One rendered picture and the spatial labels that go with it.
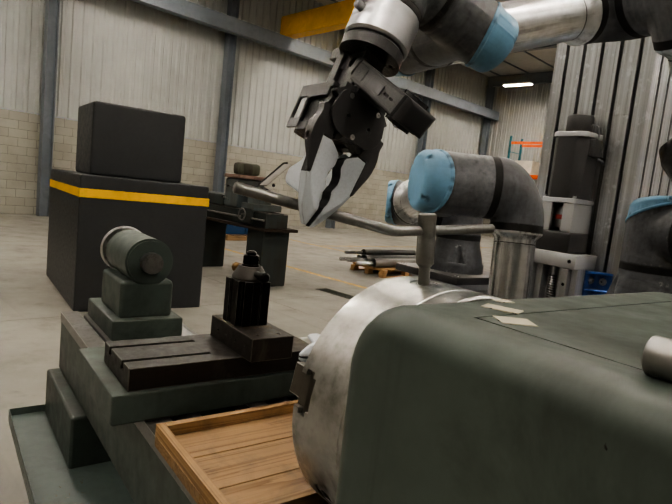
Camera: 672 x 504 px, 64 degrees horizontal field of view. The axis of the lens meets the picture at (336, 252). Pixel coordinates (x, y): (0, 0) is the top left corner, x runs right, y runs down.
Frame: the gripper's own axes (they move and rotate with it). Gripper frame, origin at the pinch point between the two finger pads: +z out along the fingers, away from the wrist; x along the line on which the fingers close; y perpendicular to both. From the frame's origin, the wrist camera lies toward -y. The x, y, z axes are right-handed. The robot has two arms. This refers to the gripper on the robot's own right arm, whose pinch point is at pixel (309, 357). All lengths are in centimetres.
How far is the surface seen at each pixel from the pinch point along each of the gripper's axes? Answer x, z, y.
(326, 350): 7.5, 10.0, -17.9
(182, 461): -18.3, 14.8, 9.9
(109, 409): -18.6, 20.3, 33.3
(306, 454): -4.4, 11.5, -18.3
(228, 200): 0, -264, 624
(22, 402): -108, 11, 260
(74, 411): -40, 17, 84
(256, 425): -19.7, -2.9, 19.5
